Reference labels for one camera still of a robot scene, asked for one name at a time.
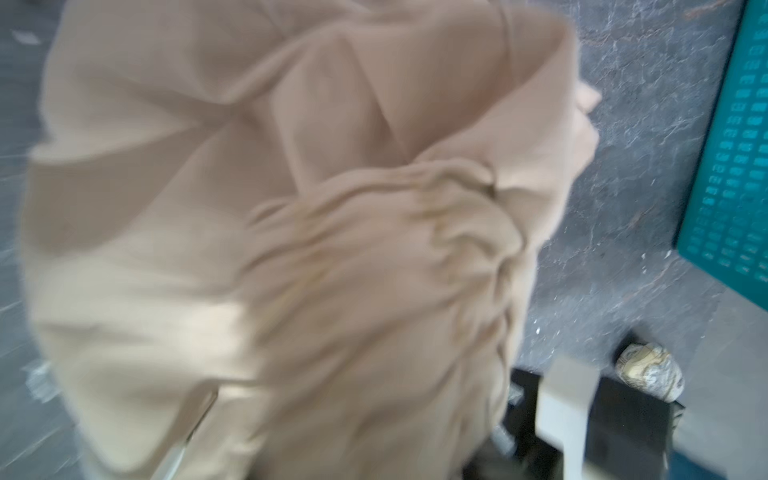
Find teal plastic laundry basket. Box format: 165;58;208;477
676;1;767;308

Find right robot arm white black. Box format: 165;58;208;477
463;357;675;479

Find folded patterned beige shorts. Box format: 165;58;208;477
614;342;685;403

